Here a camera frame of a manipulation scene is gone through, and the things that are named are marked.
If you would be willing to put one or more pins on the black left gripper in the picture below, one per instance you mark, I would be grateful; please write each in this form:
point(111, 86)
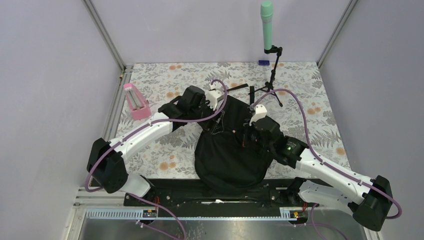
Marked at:
point(205, 103)

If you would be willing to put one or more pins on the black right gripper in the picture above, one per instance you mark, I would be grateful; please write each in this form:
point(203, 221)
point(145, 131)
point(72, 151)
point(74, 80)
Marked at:
point(252, 127)

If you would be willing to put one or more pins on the black student backpack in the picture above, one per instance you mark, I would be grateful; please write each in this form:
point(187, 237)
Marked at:
point(225, 161)

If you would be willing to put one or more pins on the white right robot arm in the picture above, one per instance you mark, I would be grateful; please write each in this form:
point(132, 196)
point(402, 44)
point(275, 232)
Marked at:
point(366, 199)

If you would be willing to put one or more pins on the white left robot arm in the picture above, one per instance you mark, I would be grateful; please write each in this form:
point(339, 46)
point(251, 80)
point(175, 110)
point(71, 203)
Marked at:
point(106, 162)

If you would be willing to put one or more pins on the black microphone tripod stand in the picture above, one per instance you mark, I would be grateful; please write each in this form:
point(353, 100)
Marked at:
point(269, 85)

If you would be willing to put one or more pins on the floral table mat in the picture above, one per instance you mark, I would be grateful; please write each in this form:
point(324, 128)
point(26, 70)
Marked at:
point(300, 106)

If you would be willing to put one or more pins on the small blue block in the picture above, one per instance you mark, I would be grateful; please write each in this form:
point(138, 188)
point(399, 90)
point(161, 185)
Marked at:
point(263, 62)

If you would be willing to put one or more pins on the mint green microphone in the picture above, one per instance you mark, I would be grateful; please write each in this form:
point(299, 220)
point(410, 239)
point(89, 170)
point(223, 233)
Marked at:
point(266, 14)

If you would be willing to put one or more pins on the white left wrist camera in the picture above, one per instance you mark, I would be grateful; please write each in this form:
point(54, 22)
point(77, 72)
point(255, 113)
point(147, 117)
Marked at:
point(212, 98)

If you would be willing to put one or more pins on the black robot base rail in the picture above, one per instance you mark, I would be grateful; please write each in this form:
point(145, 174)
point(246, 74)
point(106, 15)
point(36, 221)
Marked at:
point(191, 198)

